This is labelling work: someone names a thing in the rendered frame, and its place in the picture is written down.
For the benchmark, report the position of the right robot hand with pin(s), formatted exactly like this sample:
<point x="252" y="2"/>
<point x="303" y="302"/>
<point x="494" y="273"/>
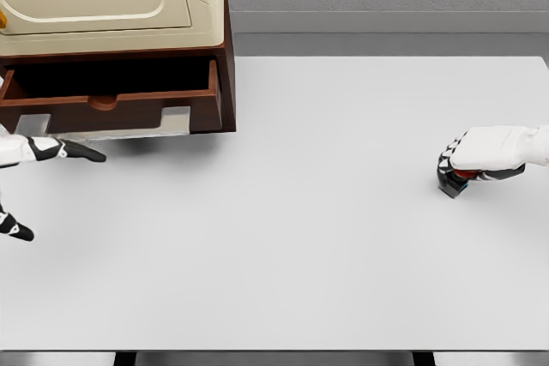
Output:
<point x="489" y="147"/>

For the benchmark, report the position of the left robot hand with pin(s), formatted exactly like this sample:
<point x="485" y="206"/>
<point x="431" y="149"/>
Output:
<point x="43" y="149"/>

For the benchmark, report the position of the red button switch dark base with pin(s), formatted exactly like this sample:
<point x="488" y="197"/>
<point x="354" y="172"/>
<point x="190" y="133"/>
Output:
<point x="454" y="188"/>

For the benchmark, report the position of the brown wooden drawer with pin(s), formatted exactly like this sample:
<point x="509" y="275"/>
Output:
<point x="128" y="109"/>

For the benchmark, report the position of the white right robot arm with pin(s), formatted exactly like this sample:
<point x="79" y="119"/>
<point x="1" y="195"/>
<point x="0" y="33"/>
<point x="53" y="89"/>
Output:
<point x="541" y="145"/>

